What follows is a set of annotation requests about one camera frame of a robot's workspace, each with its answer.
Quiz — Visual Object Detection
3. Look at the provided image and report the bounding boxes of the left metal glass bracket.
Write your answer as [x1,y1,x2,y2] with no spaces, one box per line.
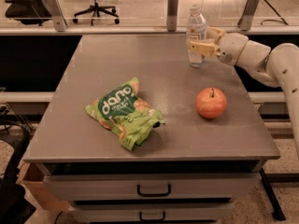
[46,0,67,32]

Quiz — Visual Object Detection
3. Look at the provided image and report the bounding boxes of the cardboard box under table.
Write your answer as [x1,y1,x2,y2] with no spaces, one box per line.
[18,163,70,211]

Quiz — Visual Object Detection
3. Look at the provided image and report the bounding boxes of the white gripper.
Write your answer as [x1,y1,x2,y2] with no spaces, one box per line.
[188,26,249,66]

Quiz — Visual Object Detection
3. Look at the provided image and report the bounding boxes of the black table leg bar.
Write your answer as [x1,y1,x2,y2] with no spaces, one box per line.
[259,169,286,221]

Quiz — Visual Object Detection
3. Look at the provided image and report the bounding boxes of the clear blue plastic water bottle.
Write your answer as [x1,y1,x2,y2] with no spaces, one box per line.
[186,4,206,67]

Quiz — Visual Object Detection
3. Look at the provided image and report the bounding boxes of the metal glass bracket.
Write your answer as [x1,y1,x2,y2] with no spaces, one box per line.
[166,0,178,32]
[46,0,67,32]
[237,0,260,31]

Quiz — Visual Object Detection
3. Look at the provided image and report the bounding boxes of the middle metal glass bracket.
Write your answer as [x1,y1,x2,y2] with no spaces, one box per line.
[166,0,178,32]

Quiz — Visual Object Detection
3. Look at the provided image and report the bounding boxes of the green chips bag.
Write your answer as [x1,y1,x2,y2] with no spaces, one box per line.
[86,77,165,150]

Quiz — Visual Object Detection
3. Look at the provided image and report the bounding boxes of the black floor cable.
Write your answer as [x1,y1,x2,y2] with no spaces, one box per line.
[260,0,289,27]

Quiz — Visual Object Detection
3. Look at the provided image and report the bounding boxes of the black office chair left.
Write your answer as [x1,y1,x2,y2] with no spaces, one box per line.
[5,0,51,26]

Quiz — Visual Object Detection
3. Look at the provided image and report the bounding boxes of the black chair foreground left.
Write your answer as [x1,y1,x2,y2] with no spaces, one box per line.
[0,120,36,224]

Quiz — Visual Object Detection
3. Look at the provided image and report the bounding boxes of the right metal glass bracket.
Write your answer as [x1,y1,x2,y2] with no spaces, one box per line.
[237,0,260,31]

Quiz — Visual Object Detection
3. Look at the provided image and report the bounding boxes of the grey lower drawer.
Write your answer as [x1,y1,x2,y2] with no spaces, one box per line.
[72,203,234,223]

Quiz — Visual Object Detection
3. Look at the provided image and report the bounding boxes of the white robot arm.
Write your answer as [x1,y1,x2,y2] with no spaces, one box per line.
[186,27,299,154]

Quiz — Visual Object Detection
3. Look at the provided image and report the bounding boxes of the red apple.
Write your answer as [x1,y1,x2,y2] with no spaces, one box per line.
[195,88,227,119]

